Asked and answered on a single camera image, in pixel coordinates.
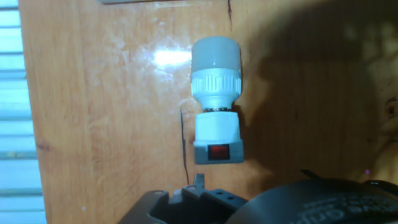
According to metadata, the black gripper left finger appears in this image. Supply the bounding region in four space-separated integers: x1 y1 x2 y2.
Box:
117 173 249 224

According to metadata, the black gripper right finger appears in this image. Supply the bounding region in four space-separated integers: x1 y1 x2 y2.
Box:
300 169 323 181

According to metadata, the white bulb holder with bulb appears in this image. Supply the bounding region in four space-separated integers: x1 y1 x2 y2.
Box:
190 35 245 166

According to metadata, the brown wooden board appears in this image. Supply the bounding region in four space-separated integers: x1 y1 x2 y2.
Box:
17 0 398 224

